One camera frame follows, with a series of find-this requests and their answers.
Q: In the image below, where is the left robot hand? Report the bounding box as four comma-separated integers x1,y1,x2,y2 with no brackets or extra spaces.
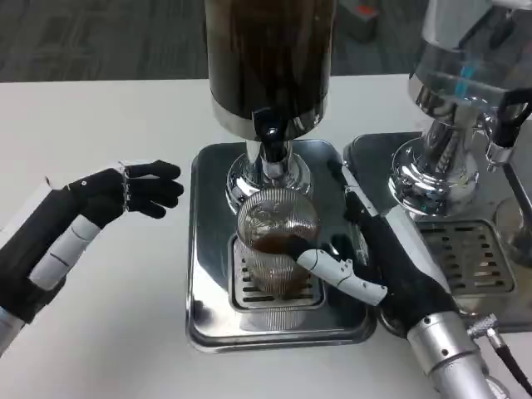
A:
0,160,185,325

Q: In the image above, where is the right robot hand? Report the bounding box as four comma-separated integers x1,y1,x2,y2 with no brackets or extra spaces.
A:
286,160,461,338

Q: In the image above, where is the clear ribbed glass cup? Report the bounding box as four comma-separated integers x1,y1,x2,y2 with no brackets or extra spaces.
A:
235,186,323,300

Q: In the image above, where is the steel slotted tray grid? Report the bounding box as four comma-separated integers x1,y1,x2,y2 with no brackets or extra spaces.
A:
230,234,328,311
417,219,516,296

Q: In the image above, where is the steel drip tray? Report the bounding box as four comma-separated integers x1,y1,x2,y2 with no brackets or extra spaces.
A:
185,140,378,354
342,132,532,333

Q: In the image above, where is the black tap of clear dispenser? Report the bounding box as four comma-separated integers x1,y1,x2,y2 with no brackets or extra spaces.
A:
485,89,532,174

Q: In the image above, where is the black tap of dark dispenser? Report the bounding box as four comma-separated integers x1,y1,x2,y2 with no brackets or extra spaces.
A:
252,108,292,164

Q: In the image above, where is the clear drink dispenser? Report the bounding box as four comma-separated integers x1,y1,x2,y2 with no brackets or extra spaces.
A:
388,0,532,217

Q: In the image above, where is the dark drink dispenser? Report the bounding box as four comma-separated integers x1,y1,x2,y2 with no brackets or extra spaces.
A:
205,0,336,209

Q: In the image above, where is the black box with red label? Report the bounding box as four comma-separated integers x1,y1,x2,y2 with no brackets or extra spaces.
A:
338,0,379,42

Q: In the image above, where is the black cable with metal plug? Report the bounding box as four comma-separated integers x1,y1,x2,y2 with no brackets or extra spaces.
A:
467,313,532,394

